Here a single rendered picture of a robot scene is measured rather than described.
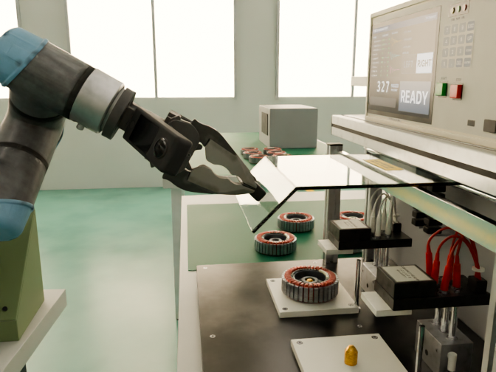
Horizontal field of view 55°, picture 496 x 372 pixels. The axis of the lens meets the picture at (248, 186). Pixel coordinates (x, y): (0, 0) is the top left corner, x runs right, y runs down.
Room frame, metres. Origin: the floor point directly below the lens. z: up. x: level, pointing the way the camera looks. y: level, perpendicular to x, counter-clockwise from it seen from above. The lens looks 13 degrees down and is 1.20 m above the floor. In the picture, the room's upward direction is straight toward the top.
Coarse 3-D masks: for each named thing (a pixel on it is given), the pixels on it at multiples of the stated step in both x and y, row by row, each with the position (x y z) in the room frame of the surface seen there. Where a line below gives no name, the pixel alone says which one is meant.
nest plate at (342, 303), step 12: (276, 288) 0.89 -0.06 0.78; (276, 300) 0.84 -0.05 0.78; (288, 300) 0.84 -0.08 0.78; (336, 300) 0.84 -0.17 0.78; (348, 300) 0.84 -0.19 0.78; (288, 312) 0.79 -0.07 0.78; (300, 312) 0.80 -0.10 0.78; (312, 312) 0.80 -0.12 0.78; (324, 312) 0.80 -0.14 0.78; (336, 312) 0.80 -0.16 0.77; (348, 312) 0.81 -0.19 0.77
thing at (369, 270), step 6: (366, 264) 0.91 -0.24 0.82; (372, 264) 0.91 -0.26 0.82; (366, 270) 0.90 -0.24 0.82; (372, 270) 0.88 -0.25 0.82; (366, 276) 0.90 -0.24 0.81; (372, 276) 0.87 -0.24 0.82; (366, 282) 0.90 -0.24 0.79; (372, 282) 0.87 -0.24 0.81; (366, 288) 0.90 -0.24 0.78; (372, 288) 0.87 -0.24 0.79
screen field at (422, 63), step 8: (408, 56) 0.80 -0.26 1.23; (416, 56) 0.77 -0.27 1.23; (424, 56) 0.75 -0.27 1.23; (432, 56) 0.72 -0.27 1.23; (408, 64) 0.80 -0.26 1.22; (416, 64) 0.77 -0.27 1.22; (424, 64) 0.74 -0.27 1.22; (432, 64) 0.72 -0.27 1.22; (408, 72) 0.80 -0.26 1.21; (416, 72) 0.77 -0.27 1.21; (424, 72) 0.74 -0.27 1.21
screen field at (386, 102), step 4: (372, 100) 0.94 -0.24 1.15; (376, 100) 0.92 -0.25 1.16; (380, 100) 0.90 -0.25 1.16; (384, 100) 0.89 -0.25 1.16; (388, 100) 0.87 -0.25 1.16; (392, 100) 0.85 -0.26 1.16; (372, 104) 0.94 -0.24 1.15; (376, 104) 0.92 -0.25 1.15; (380, 104) 0.90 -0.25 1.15; (384, 104) 0.89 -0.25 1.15; (388, 104) 0.87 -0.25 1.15; (392, 104) 0.85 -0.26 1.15
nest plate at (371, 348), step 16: (352, 336) 0.71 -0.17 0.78; (368, 336) 0.71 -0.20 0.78; (304, 352) 0.66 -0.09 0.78; (320, 352) 0.66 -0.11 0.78; (336, 352) 0.66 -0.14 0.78; (368, 352) 0.66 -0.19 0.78; (384, 352) 0.66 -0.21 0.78; (304, 368) 0.62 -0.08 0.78; (320, 368) 0.62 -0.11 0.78; (336, 368) 0.62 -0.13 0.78; (352, 368) 0.62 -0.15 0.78; (368, 368) 0.62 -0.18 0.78; (384, 368) 0.62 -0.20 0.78; (400, 368) 0.62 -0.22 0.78
